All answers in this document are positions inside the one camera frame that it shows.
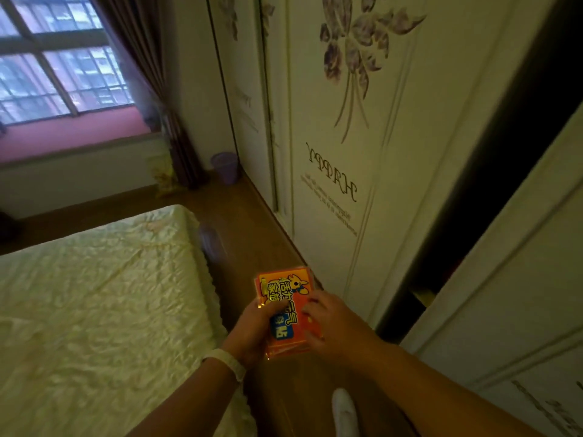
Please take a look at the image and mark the person's left hand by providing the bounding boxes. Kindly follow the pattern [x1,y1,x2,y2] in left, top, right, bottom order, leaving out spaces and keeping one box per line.
[221,297,289,370]

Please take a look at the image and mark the person's right hand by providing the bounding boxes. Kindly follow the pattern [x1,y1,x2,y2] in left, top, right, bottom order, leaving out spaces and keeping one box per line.
[302,291,383,365]

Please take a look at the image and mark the orange printed packet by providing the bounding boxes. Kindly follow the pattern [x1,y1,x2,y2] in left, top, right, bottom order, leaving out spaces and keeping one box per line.
[254,266,322,360]

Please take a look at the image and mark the person's right forearm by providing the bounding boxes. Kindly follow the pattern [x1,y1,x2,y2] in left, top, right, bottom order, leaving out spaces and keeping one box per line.
[353,339,547,437]

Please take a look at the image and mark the person's left forearm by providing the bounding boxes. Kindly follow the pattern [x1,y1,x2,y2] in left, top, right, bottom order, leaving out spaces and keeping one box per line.
[127,357,242,437]

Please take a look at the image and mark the white wristband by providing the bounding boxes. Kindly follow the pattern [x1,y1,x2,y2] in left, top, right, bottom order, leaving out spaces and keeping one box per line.
[203,348,247,383]

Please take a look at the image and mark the person's white shoe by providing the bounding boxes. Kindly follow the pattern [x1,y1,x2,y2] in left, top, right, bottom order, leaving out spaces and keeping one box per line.
[332,388,360,437]

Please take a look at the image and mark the purple waste bin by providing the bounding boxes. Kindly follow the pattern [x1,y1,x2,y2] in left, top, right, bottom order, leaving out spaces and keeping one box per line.
[210,152,240,185]

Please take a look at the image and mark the yellow patterned bag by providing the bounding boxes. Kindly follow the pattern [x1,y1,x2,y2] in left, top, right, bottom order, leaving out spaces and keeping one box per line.
[147,152,179,196]

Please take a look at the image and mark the bed with cream quilted cover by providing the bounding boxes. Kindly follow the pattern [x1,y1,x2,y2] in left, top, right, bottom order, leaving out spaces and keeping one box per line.
[0,205,258,437]

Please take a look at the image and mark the white wardrobe with flower print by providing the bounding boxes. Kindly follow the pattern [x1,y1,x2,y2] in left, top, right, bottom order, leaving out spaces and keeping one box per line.
[206,0,558,328]

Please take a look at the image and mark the white wardrobe sliding door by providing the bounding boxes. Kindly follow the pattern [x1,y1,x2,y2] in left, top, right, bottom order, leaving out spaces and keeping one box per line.
[401,102,583,437]

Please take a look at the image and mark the dark brown curtain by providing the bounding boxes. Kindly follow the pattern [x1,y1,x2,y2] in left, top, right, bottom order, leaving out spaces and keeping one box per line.
[87,0,208,190]

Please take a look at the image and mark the window with grid frame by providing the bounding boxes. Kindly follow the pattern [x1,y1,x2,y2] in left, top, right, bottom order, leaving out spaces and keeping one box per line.
[0,0,135,126]

